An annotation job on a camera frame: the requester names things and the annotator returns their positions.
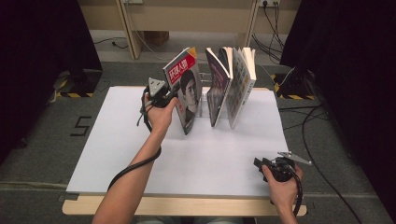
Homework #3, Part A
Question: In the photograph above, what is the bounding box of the clear acrylic book holder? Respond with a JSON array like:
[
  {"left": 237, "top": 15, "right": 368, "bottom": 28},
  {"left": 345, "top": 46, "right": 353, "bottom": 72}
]
[{"left": 199, "top": 72, "right": 210, "bottom": 119}]

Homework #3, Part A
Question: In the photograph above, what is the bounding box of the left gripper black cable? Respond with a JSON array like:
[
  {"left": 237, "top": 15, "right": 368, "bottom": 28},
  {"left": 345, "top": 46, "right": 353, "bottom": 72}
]
[{"left": 106, "top": 87, "right": 163, "bottom": 192}]

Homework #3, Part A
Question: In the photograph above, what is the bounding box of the black and red magazine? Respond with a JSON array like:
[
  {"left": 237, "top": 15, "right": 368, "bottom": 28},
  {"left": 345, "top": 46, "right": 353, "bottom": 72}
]
[{"left": 163, "top": 46, "right": 204, "bottom": 135}]

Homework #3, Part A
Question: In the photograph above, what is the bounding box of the thin black floor cable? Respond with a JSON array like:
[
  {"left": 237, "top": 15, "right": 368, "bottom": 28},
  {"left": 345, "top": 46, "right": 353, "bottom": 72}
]
[{"left": 278, "top": 104, "right": 331, "bottom": 131}]

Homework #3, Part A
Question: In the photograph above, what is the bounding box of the white picture grid book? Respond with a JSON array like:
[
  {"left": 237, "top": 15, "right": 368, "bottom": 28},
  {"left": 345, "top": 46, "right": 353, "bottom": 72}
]
[{"left": 224, "top": 46, "right": 257, "bottom": 130}]

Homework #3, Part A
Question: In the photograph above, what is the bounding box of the person's left hand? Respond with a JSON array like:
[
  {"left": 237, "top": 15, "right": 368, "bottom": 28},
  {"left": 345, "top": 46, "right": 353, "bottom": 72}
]
[{"left": 142, "top": 92, "right": 179, "bottom": 133}]

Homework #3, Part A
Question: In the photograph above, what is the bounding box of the beige wooden desk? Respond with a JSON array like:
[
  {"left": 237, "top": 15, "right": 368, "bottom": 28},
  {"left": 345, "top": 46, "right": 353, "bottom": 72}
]
[{"left": 78, "top": 0, "right": 302, "bottom": 62}]

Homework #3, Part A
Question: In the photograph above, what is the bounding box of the brown cardboard box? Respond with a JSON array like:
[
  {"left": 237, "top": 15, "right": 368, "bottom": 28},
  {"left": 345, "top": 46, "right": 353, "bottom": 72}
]
[{"left": 143, "top": 30, "right": 171, "bottom": 48}]

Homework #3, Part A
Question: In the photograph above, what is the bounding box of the black stand base striped tape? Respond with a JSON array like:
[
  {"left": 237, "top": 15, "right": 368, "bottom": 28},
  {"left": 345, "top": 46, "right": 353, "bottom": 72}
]
[
  {"left": 54, "top": 68, "right": 104, "bottom": 99},
  {"left": 270, "top": 69, "right": 317, "bottom": 101}
]

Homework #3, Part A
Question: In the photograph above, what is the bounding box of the black cable bundle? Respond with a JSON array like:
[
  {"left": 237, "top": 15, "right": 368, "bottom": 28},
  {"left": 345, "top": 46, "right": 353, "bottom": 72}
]
[{"left": 251, "top": 1, "right": 286, "bottom": 63}]

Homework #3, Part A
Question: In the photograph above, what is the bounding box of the black curtain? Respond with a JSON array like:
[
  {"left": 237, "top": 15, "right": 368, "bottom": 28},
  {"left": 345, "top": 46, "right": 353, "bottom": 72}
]
[
  {"left": 279, "top": 0, "right": 396, "bottom": 216},
  {"left": 0, "top": 0, "right": 104, "bottom": 164}
]

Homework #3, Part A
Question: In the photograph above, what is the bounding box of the short black floor cable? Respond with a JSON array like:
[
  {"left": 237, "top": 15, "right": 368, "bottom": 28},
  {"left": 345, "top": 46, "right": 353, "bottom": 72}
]
[{"left": 92, "top": 36, "right": 129, "bottom": 50}]

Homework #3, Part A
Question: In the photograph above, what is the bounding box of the long black floor cable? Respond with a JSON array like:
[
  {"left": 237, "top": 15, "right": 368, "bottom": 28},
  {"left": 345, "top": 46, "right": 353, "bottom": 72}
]
[{"left": 301, "top": 105, "right": 363, "bottom": 224}]

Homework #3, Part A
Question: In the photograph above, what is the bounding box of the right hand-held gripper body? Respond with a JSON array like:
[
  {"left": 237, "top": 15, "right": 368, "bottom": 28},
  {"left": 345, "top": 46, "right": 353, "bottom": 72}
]
[{"left": 263, "top": 150, "right": 313, "bottom": 183}]

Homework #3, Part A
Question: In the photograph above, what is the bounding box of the light wooden table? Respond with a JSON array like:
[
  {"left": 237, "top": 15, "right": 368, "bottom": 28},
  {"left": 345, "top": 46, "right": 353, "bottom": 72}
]
[{"left": 62, "top": 85, "right": 308, "bottom": 217}]

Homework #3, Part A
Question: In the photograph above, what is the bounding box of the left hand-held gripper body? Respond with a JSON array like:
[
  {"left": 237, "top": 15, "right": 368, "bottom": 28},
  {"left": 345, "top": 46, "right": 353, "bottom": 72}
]
[{"left": 144, "top": 77, "right": 176, "bottom": 108}]

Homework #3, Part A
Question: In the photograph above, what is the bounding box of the person's right hand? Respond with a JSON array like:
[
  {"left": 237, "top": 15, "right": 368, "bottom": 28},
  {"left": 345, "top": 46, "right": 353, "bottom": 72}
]
[{"left": 262, "top": 164, "right": 304, "bottom": 214}]

